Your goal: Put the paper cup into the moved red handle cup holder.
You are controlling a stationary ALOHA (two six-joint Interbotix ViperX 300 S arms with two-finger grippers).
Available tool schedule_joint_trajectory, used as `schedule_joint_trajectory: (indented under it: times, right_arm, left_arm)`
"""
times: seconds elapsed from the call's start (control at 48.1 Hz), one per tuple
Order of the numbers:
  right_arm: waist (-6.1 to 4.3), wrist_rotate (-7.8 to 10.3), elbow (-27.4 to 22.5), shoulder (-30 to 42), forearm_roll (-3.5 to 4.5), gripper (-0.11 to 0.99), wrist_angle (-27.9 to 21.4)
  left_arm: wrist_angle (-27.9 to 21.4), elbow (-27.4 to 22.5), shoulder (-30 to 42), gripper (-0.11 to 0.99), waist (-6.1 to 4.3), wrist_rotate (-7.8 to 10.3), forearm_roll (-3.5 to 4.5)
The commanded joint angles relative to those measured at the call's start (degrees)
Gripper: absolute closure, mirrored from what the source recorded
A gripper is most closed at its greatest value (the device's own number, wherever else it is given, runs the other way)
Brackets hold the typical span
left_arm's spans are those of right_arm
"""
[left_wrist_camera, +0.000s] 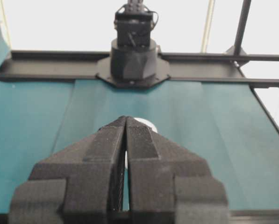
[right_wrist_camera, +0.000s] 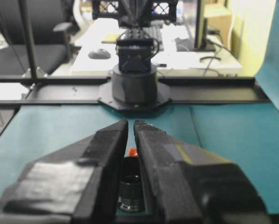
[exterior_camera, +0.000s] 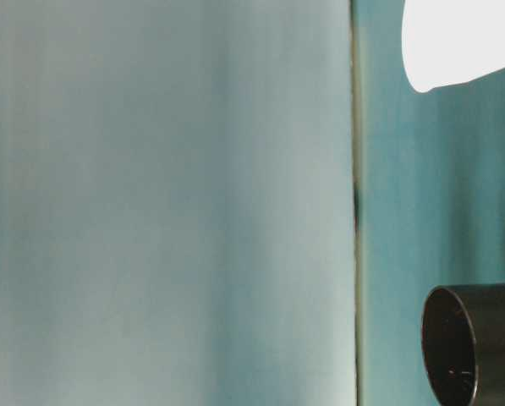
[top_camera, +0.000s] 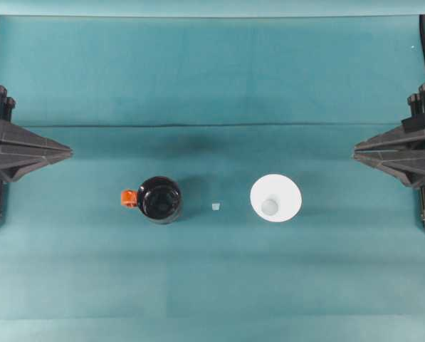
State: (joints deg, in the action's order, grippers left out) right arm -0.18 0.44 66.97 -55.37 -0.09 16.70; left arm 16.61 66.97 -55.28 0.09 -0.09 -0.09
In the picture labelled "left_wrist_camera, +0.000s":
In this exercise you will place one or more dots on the pale window frame post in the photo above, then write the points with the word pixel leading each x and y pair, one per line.
pixel 208 23

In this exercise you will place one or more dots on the black vertical pole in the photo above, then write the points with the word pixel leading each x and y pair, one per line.
pixel 242 23

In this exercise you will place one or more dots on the white paper cup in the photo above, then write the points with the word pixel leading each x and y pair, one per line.
pixel 148 124

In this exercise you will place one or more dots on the black frame rail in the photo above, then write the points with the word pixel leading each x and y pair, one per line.
pixel 258 214
pixel 48 67

